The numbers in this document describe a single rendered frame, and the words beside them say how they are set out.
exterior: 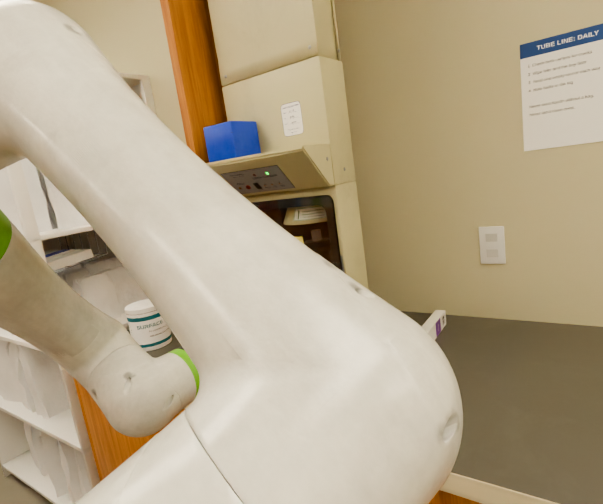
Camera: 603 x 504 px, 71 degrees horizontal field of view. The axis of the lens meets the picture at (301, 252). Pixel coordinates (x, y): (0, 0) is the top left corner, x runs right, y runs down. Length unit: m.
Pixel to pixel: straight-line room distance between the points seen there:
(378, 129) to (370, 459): 1.31
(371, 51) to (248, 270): 1.30
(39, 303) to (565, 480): 0.79
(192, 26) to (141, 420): 1.01
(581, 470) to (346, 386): 0.68
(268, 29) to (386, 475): 1.07
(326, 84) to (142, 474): 0.96
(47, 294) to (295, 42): 0.79
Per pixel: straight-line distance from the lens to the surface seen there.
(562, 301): 1.41
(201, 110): 1.26
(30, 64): 0.41
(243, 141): 1.12
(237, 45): 1.24
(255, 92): 1.18
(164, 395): 0.70
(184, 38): 1.30
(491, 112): 1.36
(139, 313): 1.50
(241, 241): 0.26
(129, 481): 0.24
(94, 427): 1.78
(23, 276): 0.57
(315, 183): 1.03
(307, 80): 1.09
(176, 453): 0.23
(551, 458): 0.87
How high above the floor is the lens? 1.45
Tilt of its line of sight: 11 degrees down
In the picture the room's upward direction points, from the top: 8 degrees counter-clockwise
